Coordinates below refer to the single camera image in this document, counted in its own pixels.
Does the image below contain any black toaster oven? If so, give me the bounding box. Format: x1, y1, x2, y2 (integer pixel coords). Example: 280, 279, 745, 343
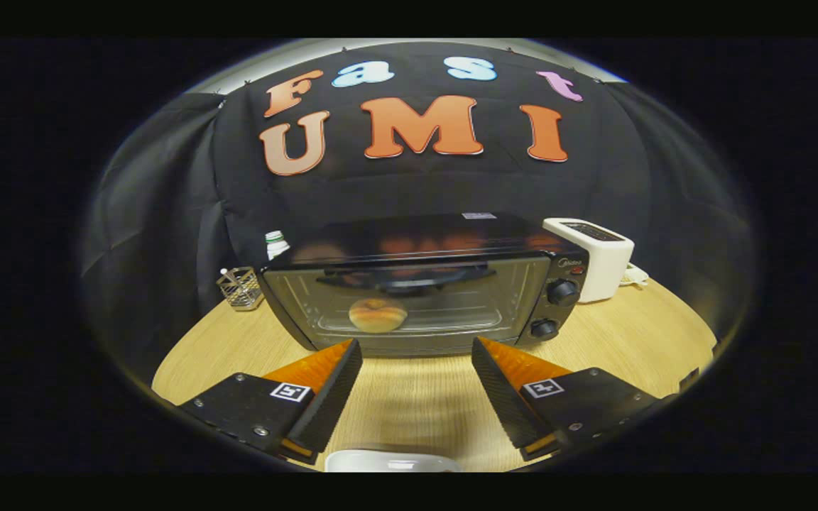
260, 211, 589, 358

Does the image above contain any black backdrop cloth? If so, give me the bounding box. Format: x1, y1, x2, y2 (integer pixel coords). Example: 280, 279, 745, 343
82, 41, 758, 384

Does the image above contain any sugared orange donut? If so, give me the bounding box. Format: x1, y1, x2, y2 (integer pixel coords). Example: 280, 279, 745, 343
348, 298, 408, 334

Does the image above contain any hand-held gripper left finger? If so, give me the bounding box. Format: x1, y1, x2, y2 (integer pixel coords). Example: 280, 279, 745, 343
178, 339, 364, 466

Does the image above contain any white plate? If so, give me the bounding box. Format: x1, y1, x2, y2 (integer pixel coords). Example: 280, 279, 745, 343
324, 449, 463, 473

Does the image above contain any white bread toaster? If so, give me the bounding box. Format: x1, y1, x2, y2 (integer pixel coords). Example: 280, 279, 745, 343
542, 218, 635, 304

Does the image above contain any wire mesh holder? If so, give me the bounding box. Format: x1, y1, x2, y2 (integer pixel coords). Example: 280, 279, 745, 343
216, 266, 265, 312

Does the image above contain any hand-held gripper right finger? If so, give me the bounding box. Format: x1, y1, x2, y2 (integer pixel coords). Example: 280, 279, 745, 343
471, 336, 665, 462

